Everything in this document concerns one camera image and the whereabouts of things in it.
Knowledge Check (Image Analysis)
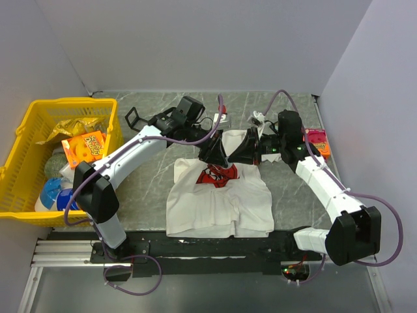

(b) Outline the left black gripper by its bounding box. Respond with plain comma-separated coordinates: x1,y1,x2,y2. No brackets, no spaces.
186,122,229,169

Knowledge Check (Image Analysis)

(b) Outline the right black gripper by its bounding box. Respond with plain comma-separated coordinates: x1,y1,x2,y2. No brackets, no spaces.
227,127,286,166

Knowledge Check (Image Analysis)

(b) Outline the white Coca-Cola t-shirt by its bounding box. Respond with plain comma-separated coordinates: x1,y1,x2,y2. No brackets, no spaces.
165,129,283,238

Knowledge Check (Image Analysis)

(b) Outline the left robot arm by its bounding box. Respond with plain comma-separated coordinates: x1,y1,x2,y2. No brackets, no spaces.
72,96,229,262

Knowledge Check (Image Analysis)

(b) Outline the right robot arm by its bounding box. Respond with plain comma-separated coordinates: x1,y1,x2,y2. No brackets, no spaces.
229,110,381,265

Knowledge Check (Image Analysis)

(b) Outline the pink orange sponge box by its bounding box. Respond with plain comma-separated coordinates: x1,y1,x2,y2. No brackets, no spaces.
306,128,331,160

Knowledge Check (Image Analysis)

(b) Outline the black folding mirror left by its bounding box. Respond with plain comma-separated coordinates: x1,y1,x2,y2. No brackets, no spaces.
124,107,147,132

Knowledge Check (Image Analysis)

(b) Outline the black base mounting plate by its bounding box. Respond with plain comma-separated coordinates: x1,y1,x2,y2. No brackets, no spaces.
90,231,322,277

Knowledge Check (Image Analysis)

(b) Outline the orange Scrub Daddy box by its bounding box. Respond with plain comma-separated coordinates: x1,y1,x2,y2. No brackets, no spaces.
61,130,106,169

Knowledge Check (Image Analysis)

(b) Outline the gold snack bag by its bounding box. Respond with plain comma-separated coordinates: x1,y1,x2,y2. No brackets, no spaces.
36,117,105,145

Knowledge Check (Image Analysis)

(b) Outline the blue white canister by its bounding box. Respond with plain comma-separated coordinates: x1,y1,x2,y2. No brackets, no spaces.
56,188,73,211

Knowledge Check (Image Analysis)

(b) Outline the green scrub sponge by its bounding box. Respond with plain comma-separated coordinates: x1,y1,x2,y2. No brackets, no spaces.
44,153,68,179

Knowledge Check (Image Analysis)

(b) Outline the blue lid white container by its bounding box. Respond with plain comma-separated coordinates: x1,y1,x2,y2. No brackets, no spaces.
35,178,62,213

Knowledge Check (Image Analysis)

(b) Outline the yellow plastic basket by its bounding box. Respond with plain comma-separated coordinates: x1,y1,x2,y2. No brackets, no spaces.
1,97,124,227

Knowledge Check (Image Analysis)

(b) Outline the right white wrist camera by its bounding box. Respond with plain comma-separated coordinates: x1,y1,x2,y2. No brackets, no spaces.
248,111,265,127

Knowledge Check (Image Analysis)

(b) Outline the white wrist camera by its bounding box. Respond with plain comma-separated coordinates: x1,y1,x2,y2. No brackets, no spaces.
212,113,231,130
248,111,265,127

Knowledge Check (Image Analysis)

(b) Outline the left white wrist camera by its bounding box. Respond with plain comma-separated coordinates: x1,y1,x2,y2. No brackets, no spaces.
212,113,231,130

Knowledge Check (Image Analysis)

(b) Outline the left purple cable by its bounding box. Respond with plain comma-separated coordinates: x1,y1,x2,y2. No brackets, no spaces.
63,93,225,297

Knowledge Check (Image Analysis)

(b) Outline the aluminium rail frame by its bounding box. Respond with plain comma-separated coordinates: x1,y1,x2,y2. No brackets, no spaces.
18,237,108,313

